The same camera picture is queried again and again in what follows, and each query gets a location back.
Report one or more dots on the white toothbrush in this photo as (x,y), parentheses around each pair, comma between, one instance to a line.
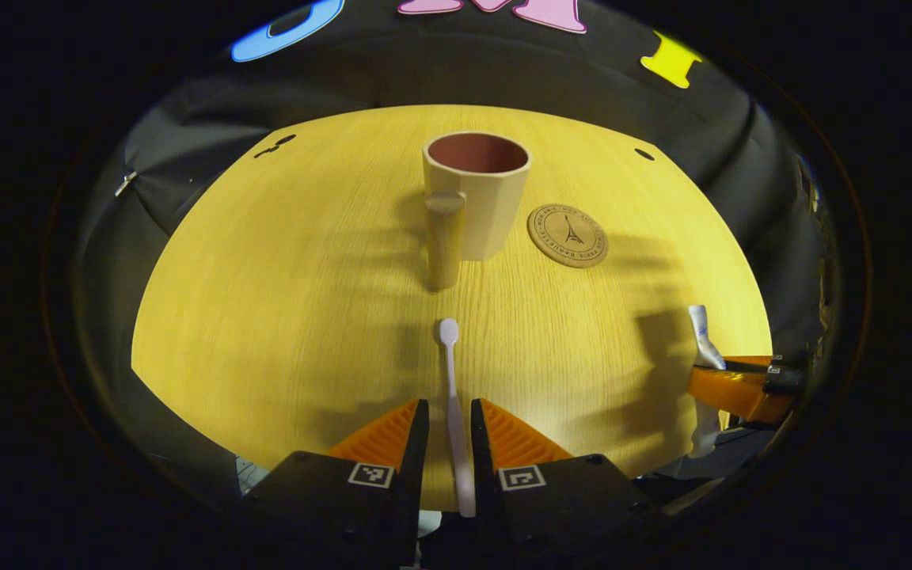
(456,412)

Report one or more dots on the white backdrop clip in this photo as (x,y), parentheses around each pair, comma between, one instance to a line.
(125,184)

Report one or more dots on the black backdrop cloth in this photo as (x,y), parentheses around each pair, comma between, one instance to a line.
(583,71)

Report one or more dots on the beige cup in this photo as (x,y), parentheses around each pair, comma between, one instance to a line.
(480,206)

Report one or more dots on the white toothpaste tube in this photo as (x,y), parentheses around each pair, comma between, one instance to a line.
(703,336)

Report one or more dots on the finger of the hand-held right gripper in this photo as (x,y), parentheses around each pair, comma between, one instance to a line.
(741,392)
(753,365)

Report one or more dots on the round wooden coaster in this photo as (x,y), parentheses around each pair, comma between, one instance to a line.
(567,235)

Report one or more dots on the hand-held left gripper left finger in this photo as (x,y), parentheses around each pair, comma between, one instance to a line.
(412,491)

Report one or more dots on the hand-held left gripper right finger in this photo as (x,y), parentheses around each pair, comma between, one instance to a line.
(488,491)

